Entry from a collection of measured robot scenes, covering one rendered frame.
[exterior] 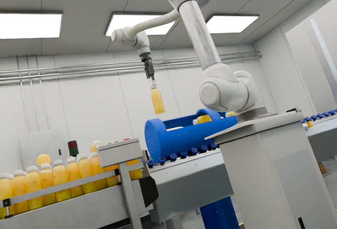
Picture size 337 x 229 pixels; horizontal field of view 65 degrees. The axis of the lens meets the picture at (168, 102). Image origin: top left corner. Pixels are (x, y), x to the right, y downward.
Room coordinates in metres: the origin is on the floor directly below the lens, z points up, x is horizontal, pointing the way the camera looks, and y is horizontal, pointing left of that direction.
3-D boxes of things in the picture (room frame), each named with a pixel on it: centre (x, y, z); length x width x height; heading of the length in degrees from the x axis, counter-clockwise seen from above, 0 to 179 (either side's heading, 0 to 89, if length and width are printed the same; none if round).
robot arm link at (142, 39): (1.75, 0.08, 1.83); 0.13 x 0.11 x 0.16; 137
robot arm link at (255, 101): (1.35, -0.38, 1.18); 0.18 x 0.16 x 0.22; 137
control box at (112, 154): (1.34, 0.31, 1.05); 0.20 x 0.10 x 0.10; 114
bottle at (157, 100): (1.76, 0.07, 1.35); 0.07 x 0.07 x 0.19
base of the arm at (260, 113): (1.37, -0.41, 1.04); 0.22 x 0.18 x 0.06; 118
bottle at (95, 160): (1.44, 0.46, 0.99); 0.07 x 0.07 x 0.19
